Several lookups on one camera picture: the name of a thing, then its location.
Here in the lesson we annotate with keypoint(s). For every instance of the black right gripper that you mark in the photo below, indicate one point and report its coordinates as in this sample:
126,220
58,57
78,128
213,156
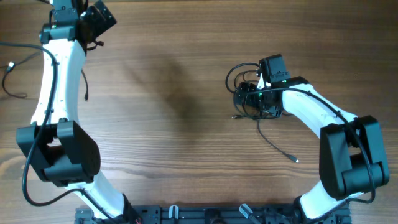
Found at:
249,99

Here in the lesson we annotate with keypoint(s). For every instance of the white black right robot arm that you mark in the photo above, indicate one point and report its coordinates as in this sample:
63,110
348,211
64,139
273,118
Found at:
352,157

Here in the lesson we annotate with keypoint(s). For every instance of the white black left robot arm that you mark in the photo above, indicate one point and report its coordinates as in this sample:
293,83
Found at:
55,145

